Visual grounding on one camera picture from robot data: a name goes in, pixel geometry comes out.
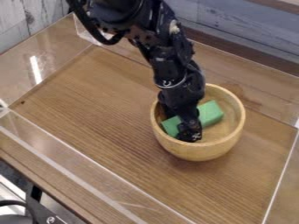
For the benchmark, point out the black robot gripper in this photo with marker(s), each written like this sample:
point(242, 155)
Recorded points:
point(179, 97)

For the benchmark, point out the green rectangular block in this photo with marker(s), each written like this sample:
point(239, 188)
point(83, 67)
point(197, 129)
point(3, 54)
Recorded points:
point(211, 115)

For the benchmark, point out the brown wooden bowl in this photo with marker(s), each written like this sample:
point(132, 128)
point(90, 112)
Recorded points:
point(219, 137)

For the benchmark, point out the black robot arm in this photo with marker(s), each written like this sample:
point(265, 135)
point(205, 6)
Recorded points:
point(147, 23)

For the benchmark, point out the clear acrylic corner bracket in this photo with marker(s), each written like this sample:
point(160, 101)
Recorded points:
point(83, 32)

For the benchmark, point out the clear acrylic enclosure wall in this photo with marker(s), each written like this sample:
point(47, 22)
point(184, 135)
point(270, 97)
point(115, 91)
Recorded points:
point(76, 133)

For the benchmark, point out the black table leg bracket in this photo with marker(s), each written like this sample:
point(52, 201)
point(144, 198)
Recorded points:
point(43, 215)

